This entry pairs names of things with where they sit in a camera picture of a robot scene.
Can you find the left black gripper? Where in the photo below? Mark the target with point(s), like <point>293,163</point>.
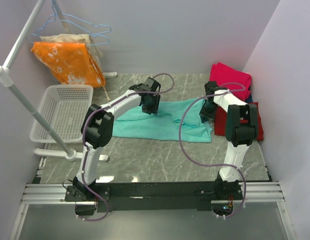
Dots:
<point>154,110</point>

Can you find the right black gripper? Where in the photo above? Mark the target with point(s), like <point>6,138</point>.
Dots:
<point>205,116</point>

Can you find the teal t shirt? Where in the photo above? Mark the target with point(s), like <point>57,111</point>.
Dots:
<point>165,125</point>

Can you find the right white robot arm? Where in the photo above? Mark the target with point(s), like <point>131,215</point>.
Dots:
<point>241,127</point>

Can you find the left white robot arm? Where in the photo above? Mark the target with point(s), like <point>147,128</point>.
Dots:
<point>98,127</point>

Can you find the dark red folded t shirt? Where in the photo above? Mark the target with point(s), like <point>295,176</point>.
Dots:
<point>220,123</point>

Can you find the pink folded t shirt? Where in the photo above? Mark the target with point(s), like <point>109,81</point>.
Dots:
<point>223,74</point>

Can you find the blue folded t shirt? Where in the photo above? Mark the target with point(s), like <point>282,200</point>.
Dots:
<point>249,98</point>

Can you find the beige hanging cloth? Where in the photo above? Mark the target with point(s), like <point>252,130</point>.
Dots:
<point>77,38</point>

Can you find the white plastic laundry basket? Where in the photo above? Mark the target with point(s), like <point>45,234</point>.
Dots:
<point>64,108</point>

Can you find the orange patterned cloth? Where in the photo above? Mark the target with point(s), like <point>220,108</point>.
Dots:
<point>70,63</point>

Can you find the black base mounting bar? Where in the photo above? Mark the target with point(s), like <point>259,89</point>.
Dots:
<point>134,196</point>

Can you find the blue wire hanger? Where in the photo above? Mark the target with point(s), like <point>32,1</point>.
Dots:
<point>34,38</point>
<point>69,22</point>

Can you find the aluminium rail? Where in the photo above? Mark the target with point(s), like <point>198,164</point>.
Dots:
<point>54,194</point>

